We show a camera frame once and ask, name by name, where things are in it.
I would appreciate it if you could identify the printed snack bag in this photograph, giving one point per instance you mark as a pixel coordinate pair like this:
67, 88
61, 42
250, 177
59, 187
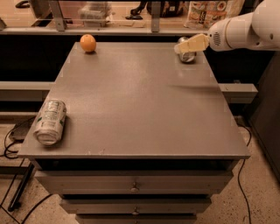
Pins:
203, 14

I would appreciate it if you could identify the orange fruit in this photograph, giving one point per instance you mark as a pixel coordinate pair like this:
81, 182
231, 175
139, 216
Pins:
88, 43

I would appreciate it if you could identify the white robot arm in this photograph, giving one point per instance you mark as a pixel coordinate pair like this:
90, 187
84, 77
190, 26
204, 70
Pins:
258, 30

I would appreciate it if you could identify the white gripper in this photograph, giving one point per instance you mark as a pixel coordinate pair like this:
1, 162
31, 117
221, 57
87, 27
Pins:
215, 37

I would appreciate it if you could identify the grey drawer cabinet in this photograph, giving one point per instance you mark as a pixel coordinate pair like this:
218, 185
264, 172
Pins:
136, 113

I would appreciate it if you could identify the drawer round knob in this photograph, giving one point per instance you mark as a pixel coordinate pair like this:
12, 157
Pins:
134, 188
135, 211

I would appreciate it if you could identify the clear plastic container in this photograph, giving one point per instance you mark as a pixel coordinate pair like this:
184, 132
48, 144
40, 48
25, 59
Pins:
94, 14

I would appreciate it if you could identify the top drawer round knob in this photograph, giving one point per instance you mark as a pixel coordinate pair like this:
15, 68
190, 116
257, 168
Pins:
134, 188

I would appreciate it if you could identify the white 7up can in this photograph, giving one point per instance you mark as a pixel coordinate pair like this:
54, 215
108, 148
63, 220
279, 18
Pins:
50, 122

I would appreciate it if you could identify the grey metal railing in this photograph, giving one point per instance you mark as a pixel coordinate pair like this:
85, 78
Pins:
61, 17

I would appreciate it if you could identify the green soda can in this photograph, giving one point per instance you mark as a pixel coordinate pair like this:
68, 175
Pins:
186, 57

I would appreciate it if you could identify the black table leg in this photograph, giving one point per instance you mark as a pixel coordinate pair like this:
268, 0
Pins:
26, 173

